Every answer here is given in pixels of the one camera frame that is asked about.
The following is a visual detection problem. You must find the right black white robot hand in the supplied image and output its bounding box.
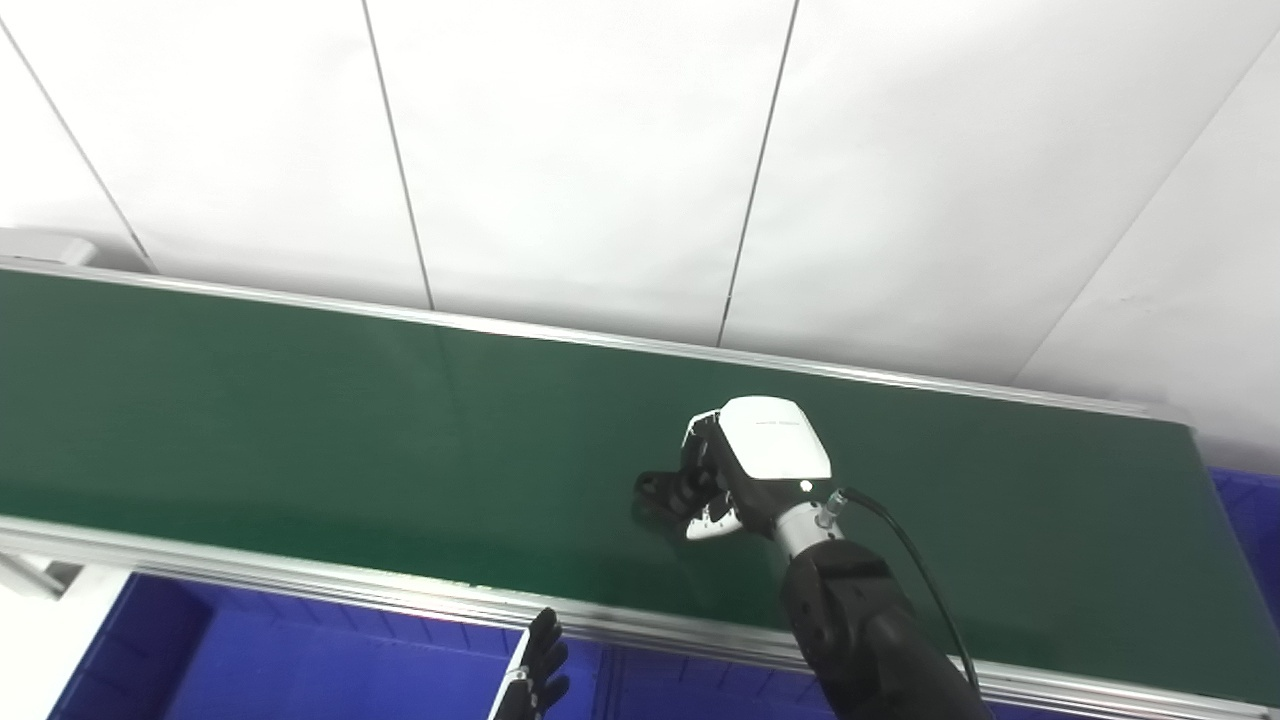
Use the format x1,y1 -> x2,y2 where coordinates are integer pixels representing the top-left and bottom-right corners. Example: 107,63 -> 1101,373
672,396 -> 835,542

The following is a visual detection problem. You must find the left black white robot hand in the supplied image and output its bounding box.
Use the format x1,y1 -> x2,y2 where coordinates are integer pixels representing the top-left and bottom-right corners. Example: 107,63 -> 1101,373
486,607 -> 572,720

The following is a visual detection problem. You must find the black flanged machine part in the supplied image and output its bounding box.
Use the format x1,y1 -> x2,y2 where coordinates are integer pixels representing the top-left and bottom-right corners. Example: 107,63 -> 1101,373
632,469 -> 707,532

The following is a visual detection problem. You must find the blue plastic bin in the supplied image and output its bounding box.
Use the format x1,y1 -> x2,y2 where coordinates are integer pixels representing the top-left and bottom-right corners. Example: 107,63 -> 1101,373
44,572 -> 623,720
1204,466 -> 1280,629
598,640 -> 843,720

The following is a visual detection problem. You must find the green conveyor belt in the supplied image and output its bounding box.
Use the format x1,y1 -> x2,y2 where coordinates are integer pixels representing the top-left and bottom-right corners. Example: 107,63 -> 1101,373
0,269 -> 1280,707
0,257 -> 1280,720

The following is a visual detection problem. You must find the grey conveyor end housing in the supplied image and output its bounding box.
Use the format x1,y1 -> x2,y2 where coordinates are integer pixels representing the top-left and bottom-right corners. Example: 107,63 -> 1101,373
0,227 -> 99,270

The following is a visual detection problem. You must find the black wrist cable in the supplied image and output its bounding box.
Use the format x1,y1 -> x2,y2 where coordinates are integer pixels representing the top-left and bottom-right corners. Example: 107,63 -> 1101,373
824,487 -> 987,703

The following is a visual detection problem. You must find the grey conveyor support bracket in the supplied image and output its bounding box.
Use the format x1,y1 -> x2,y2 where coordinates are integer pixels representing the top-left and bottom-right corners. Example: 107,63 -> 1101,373
0,552 -> 84,602

